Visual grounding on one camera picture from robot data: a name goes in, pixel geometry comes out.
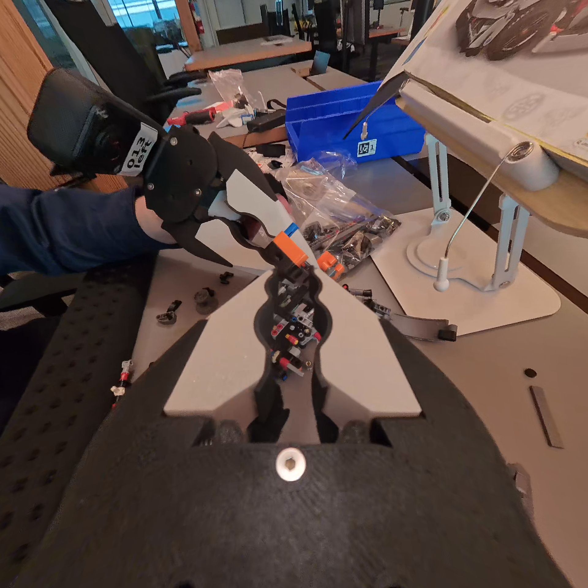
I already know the person's left hand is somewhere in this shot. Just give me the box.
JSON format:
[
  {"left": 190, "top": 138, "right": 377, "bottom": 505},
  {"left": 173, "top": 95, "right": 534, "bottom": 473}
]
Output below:
[{"left": 134, "top": 195, "right": 182, "bottom": 246}]

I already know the black perforated panel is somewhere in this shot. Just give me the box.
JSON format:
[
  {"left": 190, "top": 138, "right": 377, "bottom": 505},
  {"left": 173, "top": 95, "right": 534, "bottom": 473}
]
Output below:
[{"left": 0, "top": 257, "right": 157, "bottom": 588}]

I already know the red black hand tool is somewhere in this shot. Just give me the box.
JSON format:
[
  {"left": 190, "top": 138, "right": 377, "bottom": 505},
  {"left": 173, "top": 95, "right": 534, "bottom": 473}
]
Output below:
[{"left": 166, "top": 108, "right": 217, "bottom": 127}]

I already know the blue plastic bin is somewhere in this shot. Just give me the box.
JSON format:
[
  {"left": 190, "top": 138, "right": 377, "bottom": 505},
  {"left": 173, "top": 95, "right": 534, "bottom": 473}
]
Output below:
[{"left": 285, "top": 80, "right": 425, "bottom": 164}]

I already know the lego instruction booklet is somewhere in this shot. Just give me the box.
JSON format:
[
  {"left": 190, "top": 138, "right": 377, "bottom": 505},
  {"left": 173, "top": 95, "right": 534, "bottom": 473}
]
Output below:
[{"left": 342, "top": 0, "right": 588, "bottom": 168}]

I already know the white book stand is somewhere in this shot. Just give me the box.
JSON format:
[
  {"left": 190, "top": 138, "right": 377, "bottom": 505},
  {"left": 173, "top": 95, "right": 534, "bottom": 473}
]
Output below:
[{"left": 370, "top": 55, "right": 588, "bottom": 336}]

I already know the black office chair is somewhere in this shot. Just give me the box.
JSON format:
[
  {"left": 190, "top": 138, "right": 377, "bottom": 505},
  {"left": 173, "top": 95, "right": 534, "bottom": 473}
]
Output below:
[{"left": 43, "top": 0, "right": 207, "bottom": 125}]

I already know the lego car chassis assembly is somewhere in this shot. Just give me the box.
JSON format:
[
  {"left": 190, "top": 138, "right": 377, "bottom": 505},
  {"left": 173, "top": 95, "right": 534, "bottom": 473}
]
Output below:
[{"left": 264, "top": 257, "right": 322, "bottom": 382}]

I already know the person's left forearm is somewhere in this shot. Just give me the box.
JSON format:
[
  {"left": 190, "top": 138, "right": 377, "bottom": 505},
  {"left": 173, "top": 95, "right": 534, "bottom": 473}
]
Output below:
[{"left": 0, "top": 184, "right": 180, "bottom": 276}]

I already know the small clear plastic bag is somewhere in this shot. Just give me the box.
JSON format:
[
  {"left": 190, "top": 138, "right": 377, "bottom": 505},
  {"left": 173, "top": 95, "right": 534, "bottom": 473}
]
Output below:
[{"left": 208, "top": 69, "right": 258, "bottom": 111}]

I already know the grey lego subassembly with curved panel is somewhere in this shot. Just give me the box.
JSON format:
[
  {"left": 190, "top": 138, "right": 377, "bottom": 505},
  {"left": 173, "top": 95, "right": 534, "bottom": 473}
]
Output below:
[{"left": 345, "top": 285, "right": 458, "bottom": 343}]

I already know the wooden background desk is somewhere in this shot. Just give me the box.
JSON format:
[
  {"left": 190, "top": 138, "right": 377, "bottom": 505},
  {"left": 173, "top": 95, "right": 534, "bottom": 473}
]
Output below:
[{"left": 184, "top": 36, "right": 313, "bottom": 72}]

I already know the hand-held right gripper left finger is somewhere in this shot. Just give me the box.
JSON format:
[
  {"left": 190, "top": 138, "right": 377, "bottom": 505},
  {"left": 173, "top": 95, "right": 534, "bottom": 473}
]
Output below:
[{"left": 163, "top": 269, "right": 290, "bottom": 444}]

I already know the orange lego piece with blue pin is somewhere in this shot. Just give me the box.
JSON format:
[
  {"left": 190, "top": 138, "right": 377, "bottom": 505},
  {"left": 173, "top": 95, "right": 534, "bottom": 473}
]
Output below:
[{"left": 271, "top": 223, "right": 309, "bottom": 268}]

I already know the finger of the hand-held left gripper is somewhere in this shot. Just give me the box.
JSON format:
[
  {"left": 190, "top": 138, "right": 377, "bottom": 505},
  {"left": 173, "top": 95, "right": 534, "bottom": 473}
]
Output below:
[
  {"left": 224, "top": 168, "right": 320, "bottom": 269},
  {"left": 194, "top": 216, "right": 281, "bottom": 274}
]

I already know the dark grey lego tile strip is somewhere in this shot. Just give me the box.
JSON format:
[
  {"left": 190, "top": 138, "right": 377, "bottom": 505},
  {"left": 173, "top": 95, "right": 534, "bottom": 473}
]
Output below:
[{"left": 528, "top": 385, "right": 565, "bottom": 448}]

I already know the black power adapter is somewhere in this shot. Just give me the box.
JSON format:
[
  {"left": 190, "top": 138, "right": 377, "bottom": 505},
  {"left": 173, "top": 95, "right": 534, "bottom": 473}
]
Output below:
[{"left": 247, "top": 109, "right": 288, "bottom": 134}]

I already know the black axle with red bushings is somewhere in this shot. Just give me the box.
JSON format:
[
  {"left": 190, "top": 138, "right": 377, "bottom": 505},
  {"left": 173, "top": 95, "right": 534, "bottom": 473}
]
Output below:
[{"left": 110, "top": 359, "right": 135, "bottom": 409}]

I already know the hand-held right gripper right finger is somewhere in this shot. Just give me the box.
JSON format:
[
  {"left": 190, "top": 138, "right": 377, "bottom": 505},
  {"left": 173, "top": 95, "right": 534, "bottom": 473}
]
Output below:
[{"left": 311, "top": 269, "right": 422, "bottom": 444}]

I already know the clear bag of lego parts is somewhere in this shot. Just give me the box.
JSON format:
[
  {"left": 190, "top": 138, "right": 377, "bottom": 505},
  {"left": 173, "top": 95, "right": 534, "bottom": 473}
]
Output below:
[{"left": 276, "top": 154, "right": 402, "bottom": 278}]

